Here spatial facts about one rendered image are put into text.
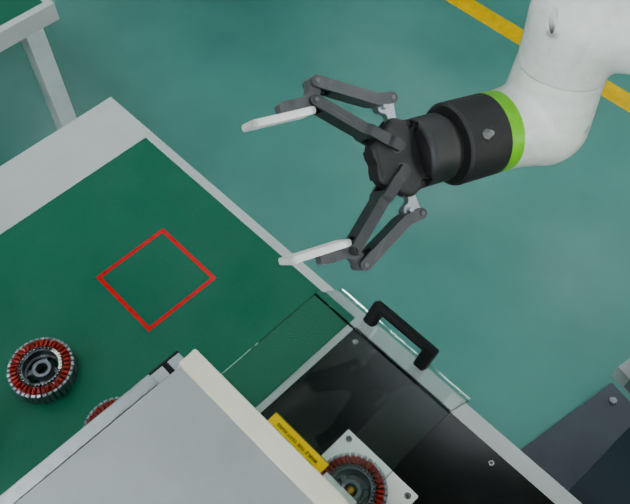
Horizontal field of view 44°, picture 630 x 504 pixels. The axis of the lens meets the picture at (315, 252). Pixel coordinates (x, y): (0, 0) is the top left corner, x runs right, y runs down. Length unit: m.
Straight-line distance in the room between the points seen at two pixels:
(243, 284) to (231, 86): 1.48
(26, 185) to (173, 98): 1.23
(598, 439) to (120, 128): 1.44
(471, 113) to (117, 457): 0.49
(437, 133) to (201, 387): 0.35
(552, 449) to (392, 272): 0.67
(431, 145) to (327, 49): 2.16
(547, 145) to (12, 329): 0.99
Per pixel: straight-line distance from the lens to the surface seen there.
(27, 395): 1.38
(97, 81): 2.94
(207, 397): 0.73
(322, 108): 0.78
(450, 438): 1.31
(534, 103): 0.88
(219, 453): 0.71
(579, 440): 2.20
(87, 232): 1.56
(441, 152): 0.81
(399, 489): 1.26
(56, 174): 1.67
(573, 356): 2.31
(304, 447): 0.97
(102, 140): 1.71
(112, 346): 1.42
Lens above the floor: 1.98
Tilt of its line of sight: 57 degrees down
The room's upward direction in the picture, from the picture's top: straight up
